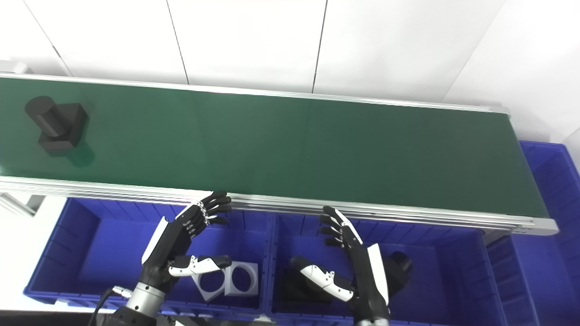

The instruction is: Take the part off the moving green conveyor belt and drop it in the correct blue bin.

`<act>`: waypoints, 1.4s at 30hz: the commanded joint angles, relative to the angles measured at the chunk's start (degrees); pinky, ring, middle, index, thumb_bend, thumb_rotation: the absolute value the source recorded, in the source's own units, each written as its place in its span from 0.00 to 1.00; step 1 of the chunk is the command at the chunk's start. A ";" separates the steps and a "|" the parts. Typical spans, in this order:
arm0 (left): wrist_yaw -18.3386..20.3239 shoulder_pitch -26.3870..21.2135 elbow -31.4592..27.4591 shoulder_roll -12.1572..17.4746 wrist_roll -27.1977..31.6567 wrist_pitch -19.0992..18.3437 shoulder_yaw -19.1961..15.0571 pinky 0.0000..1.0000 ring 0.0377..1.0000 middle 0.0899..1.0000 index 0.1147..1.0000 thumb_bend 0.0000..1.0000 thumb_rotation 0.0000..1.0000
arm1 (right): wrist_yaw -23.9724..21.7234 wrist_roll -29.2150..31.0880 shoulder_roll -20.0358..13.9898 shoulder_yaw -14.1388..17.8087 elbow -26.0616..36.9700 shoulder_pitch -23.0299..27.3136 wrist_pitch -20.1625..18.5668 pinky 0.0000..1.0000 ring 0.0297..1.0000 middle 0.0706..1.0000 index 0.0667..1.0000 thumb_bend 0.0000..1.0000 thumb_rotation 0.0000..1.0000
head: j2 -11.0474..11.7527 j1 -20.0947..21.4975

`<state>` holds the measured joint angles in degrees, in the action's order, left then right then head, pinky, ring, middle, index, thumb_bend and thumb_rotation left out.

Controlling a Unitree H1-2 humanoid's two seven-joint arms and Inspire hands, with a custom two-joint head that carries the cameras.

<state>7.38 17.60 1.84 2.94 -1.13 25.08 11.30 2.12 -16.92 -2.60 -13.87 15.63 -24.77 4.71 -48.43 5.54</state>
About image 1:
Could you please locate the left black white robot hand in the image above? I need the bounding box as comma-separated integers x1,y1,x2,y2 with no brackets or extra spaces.
140,191,233,292

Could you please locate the grey conveyor end housing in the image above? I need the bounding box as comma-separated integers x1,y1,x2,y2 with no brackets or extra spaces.
0,61,30,76

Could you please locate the green conveyor belt aluminium frame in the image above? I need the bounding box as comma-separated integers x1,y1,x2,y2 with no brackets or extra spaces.
0,72,560,236

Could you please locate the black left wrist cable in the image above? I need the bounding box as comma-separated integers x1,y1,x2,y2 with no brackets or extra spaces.
88,286,136,326

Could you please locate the aluminium conveyor leg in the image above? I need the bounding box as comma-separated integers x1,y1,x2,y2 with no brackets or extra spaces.
0,192,44,218

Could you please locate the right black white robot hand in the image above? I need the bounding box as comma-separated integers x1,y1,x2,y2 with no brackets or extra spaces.
290,206,391,323

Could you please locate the blue plastic bin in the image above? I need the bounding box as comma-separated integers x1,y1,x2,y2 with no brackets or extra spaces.
486,140,580,326
265,213,508,326
24,197,273,321

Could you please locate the black cylinder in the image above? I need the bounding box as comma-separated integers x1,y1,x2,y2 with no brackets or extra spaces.
383,251,413,297
277,269,332,304
24,96,89,153

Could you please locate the white square part round hole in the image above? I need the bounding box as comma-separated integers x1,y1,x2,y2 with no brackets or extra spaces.
224,263,259,297
191,267,227,302

